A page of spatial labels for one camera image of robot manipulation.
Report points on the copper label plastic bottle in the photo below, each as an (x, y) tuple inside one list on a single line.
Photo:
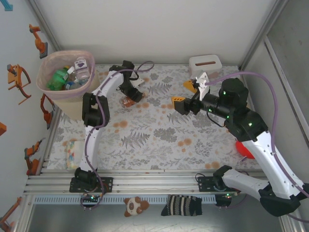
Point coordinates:
[(125, 102)]

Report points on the purple label plastic bottle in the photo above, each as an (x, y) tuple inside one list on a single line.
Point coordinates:
[(80, 65)]

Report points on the beige ribbed plastic bin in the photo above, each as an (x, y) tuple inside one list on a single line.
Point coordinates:
[(72, 108)]

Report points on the green plastic soda bottle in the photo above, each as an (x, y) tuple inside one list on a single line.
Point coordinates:
[(56, 78)]

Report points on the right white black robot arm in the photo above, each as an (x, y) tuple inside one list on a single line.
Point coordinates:
[(260, 157)]

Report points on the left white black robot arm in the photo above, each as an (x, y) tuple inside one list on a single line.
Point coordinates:
[(90, 149)]

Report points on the white pink tissue box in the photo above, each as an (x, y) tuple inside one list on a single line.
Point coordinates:
[(205, 63)]

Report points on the red rubber toy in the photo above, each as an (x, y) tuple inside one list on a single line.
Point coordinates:
[(242, 149)]

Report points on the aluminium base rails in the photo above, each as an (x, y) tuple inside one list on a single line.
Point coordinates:
[(157, 186)]

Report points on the white colourful-print diaper pack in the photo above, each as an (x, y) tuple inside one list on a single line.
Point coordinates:
[(72, 157)]

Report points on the black white striped sock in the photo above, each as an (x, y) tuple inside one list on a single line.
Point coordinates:
[(181, 205)]

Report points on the small circuit board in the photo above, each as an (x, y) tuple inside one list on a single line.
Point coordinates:
[(224, 199), (91, 198)]

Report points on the brown white panda plush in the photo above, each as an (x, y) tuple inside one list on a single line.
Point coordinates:
[(134, 206)]

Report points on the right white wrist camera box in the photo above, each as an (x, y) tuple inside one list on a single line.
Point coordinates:
[(202, 87)]

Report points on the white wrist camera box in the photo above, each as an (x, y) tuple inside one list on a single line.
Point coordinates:
[(140, 81), (202, 87)]

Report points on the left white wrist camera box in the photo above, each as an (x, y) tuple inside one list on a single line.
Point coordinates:
[(140, 81)]

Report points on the aluminium corner post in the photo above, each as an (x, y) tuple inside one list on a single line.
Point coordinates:
[(39, 12), (262, 33)]

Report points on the blue wall sticker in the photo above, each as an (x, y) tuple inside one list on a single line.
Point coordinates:
[(8, 5)]

